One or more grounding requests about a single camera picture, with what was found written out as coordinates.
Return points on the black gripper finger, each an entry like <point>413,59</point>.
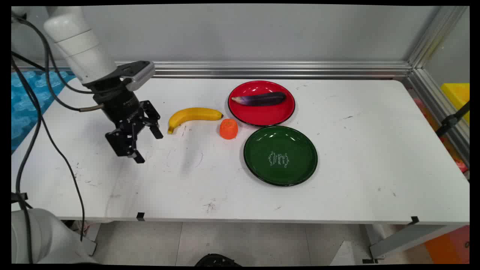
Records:
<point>153,120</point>
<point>125,144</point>

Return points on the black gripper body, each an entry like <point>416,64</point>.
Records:
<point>118,107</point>

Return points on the purple eggplant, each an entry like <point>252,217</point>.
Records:
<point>260,99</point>

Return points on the yellow banana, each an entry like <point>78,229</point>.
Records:
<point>189,114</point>

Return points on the black table edge clip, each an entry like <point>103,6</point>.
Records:
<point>414,220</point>
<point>140,216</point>

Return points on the orange carrot piece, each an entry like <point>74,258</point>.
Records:
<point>228,129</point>

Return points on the blue patterned mat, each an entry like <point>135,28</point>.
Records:
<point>26,101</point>

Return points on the white table leg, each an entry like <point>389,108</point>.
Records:
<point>90,240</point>

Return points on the red plate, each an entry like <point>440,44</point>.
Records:
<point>262,112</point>

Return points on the green plate with print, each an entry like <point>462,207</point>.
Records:
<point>280,155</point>

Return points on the black round object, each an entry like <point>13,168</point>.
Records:
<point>217,260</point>

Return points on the grey table leg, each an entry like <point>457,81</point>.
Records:
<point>408,238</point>

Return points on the yellow box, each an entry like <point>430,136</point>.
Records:
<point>457,97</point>

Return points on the orange box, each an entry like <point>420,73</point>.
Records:
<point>448,245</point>

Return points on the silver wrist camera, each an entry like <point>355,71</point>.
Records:
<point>138,74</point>

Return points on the long aluminium rail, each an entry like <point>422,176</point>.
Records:
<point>281,69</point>

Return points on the short aluminium rail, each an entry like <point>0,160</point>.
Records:
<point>438,108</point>

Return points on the aluminium corner post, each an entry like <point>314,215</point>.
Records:
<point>437,35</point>

